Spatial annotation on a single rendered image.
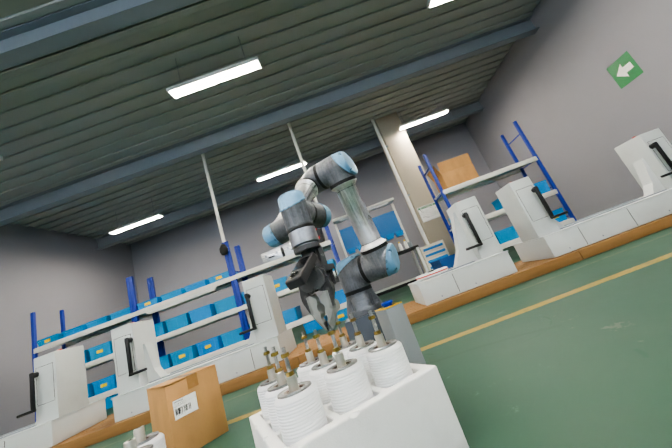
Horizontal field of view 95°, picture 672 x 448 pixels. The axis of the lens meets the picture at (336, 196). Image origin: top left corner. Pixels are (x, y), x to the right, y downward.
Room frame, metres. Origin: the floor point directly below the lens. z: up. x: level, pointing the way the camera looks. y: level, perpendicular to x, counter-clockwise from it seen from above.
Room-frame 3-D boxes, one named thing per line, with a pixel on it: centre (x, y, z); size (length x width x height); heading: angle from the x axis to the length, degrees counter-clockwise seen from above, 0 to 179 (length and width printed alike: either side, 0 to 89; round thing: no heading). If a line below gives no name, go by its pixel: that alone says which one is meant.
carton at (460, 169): (5.71, -2.20, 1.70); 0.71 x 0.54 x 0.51; 95
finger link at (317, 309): (0.82, 0.14, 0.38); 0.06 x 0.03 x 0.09; 160
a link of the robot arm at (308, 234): (0.81, 0.12, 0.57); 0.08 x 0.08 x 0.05
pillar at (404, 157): (7.17, -1.85, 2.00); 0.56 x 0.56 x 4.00; 1
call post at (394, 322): (1.10, -0.03, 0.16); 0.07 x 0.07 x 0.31; 29
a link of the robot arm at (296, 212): (0.81, 0.12, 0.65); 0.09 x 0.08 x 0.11; 158
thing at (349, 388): (0.80, 0.13, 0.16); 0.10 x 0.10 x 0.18
